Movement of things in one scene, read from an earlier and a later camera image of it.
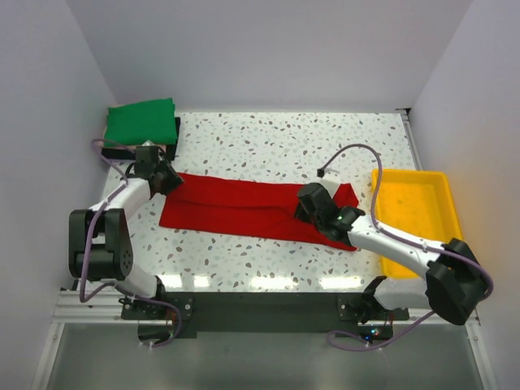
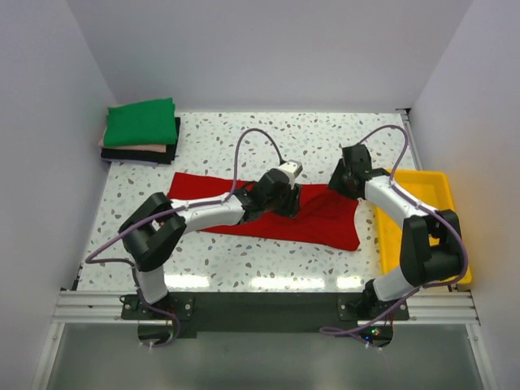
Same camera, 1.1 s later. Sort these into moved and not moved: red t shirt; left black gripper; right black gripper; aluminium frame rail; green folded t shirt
Moved: right black gripper; left black gripper
Not moved: green folded t shirt; red t shirt; aluminium frame rail
